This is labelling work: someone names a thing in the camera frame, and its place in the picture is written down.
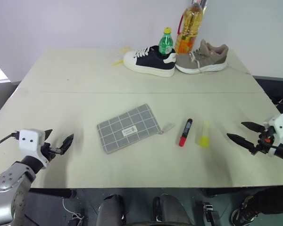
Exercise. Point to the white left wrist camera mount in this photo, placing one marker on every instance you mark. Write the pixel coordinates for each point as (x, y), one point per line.
(29, 141)

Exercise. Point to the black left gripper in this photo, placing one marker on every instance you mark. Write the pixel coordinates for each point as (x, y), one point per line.
(47, 150)

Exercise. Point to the green plastic bottle yellow cap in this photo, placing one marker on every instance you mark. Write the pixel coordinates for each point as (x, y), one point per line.
(166, 43)

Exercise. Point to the black marker with red cap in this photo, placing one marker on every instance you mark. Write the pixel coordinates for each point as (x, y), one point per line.
(185, 131)

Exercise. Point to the black metal floor bracket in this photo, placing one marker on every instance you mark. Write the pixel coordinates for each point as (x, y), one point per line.
(210, 212)

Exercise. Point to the beige sneaker with white sole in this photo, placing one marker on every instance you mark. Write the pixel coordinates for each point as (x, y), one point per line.
(202, 58)

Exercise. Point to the yellow highlighter pen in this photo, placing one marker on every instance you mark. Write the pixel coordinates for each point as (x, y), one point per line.
(204, 140)

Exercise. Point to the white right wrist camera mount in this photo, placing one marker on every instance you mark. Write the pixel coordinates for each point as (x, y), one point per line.
(279, 127)

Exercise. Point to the yellow clear plastic wrapper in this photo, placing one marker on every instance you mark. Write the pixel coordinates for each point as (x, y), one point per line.
(126, 49)

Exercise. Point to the large cooking oil bottle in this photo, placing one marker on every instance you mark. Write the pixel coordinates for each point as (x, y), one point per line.
(189, 28)

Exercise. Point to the black table frame bar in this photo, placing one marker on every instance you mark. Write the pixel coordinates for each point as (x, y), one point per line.
(49, 193)

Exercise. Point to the grey checked pencil pouch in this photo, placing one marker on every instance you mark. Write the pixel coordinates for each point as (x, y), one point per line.
(122, 127)

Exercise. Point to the bystander's black sneaker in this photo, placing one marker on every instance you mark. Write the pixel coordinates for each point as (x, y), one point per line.
(246, 210)

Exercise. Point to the dark grey rounded shape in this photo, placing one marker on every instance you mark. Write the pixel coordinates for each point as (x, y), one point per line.
(112, 209)
(172, 209)

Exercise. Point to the bystander's dark trouser leg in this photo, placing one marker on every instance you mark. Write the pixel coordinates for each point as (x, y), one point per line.
(273, 200)

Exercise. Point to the black and white sneaker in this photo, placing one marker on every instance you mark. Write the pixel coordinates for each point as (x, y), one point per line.
(151, 62)

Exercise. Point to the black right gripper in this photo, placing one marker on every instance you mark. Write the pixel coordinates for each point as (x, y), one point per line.
(264, 141)

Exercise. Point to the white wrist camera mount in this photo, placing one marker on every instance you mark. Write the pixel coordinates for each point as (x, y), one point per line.
(29, 141)
(279, 127)

